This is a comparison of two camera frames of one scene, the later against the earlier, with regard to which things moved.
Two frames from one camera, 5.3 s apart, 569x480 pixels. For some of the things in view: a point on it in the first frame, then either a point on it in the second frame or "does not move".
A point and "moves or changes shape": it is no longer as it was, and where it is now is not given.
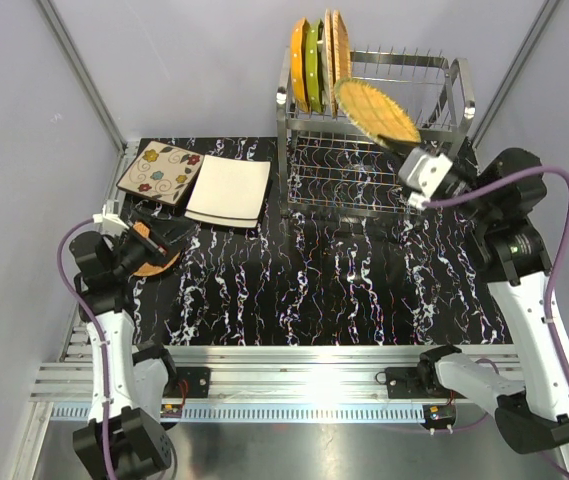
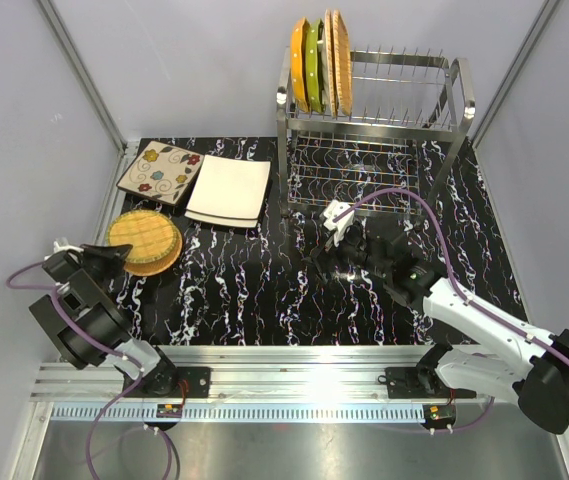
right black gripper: x=405 y=148 to x=350 y=231
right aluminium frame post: x=511 y=77 does not move
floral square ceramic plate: x=161 y=172 does not move
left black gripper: x=167 y=236 to x=115 y=264
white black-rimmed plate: x=222 y=220 does not move
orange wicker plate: x=150 y=269 does not move
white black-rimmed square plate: x=231 y=187 does not move
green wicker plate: x=373 y=113 moves or changes shape
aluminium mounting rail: x=258 y=384 does not move
